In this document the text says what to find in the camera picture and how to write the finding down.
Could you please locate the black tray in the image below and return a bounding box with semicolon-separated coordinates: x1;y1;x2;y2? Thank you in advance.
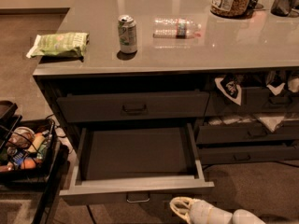
0;101;18;122

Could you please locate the black floor cable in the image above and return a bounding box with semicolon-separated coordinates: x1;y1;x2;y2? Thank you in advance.
86;204;98;224

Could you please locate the dark grey kitchen counter cabinet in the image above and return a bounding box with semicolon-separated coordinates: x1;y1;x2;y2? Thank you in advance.
34;0;299;155

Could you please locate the white black snack packet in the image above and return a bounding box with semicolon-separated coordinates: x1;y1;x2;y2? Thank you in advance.
265;71;286;95

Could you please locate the dark grey drawer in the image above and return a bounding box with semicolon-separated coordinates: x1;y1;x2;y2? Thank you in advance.
205;87;299;117
196;121;299;145
198;144;299;164
57;91;209;123
60;123;214;205

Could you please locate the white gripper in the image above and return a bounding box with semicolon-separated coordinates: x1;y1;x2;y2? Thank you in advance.
170;197;233;224

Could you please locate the black bin of groceries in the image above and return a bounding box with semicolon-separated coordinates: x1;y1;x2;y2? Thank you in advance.
0;116;56;183

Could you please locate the silver green soda can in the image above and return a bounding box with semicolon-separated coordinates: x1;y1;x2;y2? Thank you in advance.
118;14;137;54

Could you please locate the green chip bag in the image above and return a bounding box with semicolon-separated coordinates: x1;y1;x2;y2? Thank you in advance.
26;32;89;58

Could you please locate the white napkin in drawer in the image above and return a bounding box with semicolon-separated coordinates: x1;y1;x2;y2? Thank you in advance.
207;113;299;133

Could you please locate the clear plastic water bottle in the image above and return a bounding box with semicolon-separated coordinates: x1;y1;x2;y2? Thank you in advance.
153;18;201;39

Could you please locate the black white snack bag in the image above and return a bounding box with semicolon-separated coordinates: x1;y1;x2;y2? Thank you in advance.
214;74;242;105

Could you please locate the dark glass jar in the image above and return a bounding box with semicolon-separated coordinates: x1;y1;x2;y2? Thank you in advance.
271;0;299;18

